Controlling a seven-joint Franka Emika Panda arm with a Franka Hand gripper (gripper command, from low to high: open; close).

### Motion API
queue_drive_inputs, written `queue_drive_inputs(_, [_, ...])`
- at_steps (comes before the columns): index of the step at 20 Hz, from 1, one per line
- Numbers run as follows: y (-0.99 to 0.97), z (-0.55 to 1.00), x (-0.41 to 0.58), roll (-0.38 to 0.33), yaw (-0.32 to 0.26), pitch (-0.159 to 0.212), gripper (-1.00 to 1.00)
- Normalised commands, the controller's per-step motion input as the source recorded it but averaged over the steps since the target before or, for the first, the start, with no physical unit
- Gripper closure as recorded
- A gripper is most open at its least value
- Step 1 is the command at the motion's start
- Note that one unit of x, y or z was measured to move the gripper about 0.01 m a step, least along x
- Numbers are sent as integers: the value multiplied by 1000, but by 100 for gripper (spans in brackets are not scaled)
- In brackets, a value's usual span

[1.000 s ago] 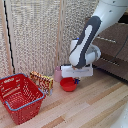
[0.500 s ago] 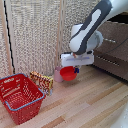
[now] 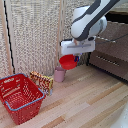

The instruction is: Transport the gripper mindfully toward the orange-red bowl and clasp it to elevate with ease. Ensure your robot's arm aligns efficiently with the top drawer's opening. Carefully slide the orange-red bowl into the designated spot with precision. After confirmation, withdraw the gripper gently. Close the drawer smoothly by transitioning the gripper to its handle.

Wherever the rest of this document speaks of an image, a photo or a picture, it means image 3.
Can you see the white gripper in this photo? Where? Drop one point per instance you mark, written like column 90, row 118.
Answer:
column 78, row 47

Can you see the orange-red plastic bowl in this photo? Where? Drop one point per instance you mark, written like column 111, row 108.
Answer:
column 67, row 62

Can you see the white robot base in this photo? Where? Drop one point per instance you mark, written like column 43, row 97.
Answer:
column 121, row 120

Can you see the pink plastic cup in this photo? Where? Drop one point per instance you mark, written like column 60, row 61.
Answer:
column 60, row 74

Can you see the brown wooden dresser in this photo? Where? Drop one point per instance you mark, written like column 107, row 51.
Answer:
column 110, row 60

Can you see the red yellow snack package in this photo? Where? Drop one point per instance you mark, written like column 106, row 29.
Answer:
column 43, row 82

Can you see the beige woven folding screen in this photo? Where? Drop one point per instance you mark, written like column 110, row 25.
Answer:
column 30, row 36

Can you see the red plastic shopping basket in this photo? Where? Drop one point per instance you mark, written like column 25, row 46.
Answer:
column 20, row 100

